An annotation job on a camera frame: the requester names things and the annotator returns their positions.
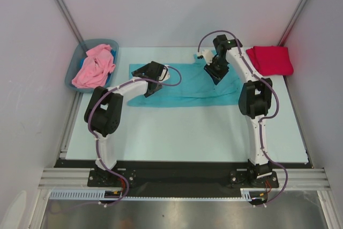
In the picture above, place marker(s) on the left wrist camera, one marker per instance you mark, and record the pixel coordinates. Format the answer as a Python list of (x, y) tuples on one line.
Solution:
[(165, 75)]

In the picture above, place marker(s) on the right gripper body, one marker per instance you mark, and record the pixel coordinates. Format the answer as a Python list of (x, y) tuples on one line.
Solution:
[(217, 71)]

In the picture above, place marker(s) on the turquoise t shirt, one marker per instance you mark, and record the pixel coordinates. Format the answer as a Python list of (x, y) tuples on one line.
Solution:
[(195, 90)]

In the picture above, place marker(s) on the corner aluminium post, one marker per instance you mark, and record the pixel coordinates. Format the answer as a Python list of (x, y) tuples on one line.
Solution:
[(62, 6), (292, 22)]

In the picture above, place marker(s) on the right corner aluminium post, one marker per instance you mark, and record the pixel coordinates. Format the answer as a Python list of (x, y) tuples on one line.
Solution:
[(292, 22)]

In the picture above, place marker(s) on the folded red t shirt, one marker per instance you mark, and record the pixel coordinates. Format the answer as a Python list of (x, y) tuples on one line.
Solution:
[(271, 60)]

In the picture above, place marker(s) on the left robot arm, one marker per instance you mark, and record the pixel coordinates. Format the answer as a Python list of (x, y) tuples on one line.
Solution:
[(103, 113)]

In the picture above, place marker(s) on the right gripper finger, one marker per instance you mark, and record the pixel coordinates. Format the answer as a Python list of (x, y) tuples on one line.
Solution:
[(212, 71), (217, 80)]

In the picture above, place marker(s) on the pink t shirt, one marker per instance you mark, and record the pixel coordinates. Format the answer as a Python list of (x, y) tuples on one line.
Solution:
[(96, 67)]

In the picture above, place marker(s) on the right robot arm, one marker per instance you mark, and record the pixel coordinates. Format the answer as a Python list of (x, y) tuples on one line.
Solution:
[(255, 97)]

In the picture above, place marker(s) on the blue plastic basket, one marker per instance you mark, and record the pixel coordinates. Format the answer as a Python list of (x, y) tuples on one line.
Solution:
[(79, 53)]

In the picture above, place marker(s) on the left corner aluminium post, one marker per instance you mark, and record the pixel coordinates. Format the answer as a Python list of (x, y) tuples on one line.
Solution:
[(62, 6)]

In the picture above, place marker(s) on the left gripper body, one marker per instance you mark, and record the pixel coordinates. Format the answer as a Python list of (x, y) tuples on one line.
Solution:
[(158, 86)]

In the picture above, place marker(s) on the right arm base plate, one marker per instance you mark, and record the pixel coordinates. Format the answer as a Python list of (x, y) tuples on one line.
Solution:
[(248, 179)]

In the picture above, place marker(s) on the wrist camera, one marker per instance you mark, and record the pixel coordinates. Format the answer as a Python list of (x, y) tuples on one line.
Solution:
[(207, 55), (165, 75)]

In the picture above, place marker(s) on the aluminium front rail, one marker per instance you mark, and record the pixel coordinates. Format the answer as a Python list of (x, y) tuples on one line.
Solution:
[(75, 178)]

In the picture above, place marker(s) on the left slotted cable duct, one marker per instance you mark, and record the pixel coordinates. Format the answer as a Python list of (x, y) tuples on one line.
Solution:
[(89, 195)]

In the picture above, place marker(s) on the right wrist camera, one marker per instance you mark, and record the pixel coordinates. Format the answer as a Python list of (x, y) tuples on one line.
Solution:
[(207, 55)]

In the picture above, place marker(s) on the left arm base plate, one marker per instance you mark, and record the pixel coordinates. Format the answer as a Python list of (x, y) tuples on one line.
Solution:
[(103, 179)]

